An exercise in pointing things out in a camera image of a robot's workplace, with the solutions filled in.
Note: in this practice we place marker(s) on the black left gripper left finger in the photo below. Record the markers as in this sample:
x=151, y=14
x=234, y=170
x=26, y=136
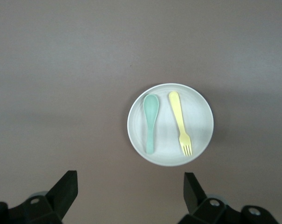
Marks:
x=61, y=196

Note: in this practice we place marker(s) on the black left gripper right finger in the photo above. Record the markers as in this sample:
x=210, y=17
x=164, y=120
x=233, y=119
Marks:
x=194, y=193

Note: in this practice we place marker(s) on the yellow plastic fork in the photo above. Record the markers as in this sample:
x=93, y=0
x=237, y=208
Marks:
x=178, y=116

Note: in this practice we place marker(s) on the white round plate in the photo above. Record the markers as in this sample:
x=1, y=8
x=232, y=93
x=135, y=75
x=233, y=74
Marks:
x=166, y=130

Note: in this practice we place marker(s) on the green plastic spoon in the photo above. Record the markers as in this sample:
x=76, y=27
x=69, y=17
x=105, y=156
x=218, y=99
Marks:
x=151, y=109

